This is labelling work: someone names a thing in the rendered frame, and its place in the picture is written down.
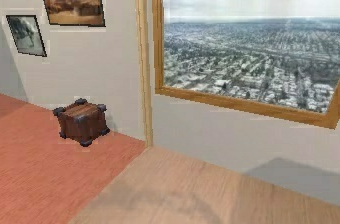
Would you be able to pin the brown framed picture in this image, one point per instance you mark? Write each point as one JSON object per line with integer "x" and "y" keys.
{"x": 75, "y": 11}

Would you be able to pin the brown wooden crate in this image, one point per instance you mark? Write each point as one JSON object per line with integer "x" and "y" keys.
{"x": 82, "y": 121}

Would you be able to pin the grey framed picture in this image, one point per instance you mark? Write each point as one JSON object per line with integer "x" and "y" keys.
{"x": 27, "y": 35}

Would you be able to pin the light wooden door frame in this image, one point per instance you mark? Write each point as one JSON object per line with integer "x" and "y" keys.
{"x": 144, "y": 73}

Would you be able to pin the wooden framed window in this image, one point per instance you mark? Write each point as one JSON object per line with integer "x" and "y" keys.
{"x": 251, "y": 60}

